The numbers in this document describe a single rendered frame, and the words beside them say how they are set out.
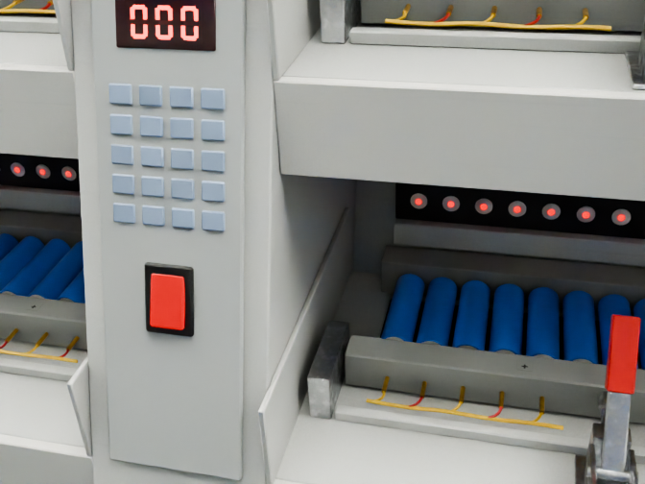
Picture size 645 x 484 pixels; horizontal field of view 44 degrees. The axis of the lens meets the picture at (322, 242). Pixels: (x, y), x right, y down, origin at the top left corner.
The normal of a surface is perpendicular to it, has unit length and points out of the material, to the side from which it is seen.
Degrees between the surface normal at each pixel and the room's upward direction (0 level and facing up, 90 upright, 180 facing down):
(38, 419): 18
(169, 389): 90
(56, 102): 108
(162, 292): 84
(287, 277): 90
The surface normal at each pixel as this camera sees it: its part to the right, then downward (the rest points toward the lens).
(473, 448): -0.04, -0.85
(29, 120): -0.23, 0.53
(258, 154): -0.24, 0.24
